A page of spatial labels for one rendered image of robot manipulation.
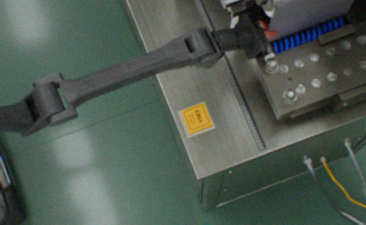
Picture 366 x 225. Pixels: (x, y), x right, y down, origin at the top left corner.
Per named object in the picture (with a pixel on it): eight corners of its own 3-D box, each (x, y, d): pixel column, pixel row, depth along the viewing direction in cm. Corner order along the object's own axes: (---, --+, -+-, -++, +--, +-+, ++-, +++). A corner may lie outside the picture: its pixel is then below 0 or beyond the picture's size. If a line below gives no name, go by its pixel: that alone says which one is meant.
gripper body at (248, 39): (254, 59, 177) (231, 63, 173) (239, 25, 180) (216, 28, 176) (267, 47, 172) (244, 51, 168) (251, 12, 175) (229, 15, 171)
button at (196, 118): (180, 113, 194) (180, 111, 191) (203, 104, 194) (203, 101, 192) (189, 135, 192) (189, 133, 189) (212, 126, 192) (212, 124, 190)
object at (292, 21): (264, 42, 185) (271, 14, 167) (346, 11, 187) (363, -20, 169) (264, 43, 185) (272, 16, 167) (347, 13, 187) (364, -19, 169)
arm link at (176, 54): (48, 122, 154) (30, 80, 157) (50, 129, 160) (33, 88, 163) (220, 56, 163) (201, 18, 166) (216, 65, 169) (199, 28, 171)
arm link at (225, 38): (221, 47, 166) (212, 26, 167) (208, 60, 171) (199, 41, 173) (244, 43, 169) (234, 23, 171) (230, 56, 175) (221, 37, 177)
